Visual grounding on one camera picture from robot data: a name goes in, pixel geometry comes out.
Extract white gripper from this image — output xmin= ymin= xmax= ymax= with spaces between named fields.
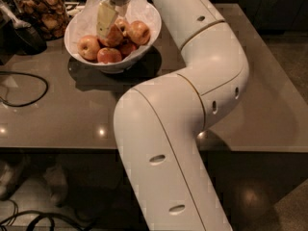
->
xmin=96 ymin=0 xmax=130 ymax=38

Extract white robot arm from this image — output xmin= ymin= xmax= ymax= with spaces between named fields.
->
xmin=114 ymin=0 xmax=249 ymax=231

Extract back partly hidden apple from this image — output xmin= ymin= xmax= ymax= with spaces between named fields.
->
xmin=115 ymin=18 xmax=129 ymax=33

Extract white bowl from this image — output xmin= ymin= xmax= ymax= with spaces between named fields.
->
xmin=64 ymin=0 xmax=163 ymax=75

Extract right red yellow apple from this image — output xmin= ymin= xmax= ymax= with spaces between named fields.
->
xmin=127 ymin=20 xmax=151 ymax=45

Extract small red apple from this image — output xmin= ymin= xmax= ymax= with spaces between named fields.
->
xmin=118 ymin=40 xmax=139 ymax=58

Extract left yellow red apple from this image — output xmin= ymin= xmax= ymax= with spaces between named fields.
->
xmin=77 ymin=35 xmax=101 ymax=61

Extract white paper liner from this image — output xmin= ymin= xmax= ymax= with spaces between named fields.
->
xmin=64 ymin=0 xmax=162 ymax=54

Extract glass jar of dried chips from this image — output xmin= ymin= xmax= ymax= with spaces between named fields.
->
xmin=13 ymin=0 xmax=68 ymax=40

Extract black round appliance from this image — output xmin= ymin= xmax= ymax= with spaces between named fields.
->
xmin=14 ymin=26 xmax=47 ymax=55

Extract white shoe right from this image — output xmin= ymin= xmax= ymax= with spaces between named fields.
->
xmin=44 ymin=165 xmax=68 ymax=206

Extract white shoe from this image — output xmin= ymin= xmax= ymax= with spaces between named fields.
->
xmin=44 ymin=165 xmax=68 ymax=206
xmin=0 ymin=157 xmax=29 ymax=200

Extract white shoe left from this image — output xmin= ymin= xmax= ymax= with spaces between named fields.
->
xmin=0 ymin=157 xmax=29 ymax=200

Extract black cable on table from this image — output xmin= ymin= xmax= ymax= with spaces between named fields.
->
xmin=0 ymin=70 xmax=49 ymax=108

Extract cables on floor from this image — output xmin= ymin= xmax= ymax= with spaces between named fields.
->
xmin=0 ymin=199 xmax=97 ymax=231

